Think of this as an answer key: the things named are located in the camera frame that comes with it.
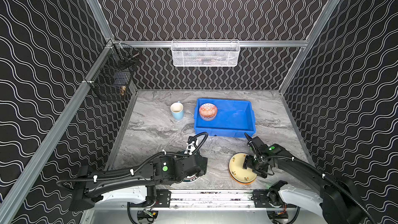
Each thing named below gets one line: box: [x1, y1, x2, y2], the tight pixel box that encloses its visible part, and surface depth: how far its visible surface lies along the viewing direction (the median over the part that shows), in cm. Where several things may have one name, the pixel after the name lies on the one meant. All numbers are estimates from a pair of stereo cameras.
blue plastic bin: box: [193, 98, 257, 138], surface depth 104 cm
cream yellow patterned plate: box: [228, 152, 258, 185], surface depth 83 cm
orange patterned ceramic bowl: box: [199, 102, 218, 120], surface depth 104 cm
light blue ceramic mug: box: [169, 100, 185, 121], surface depth 101 cm
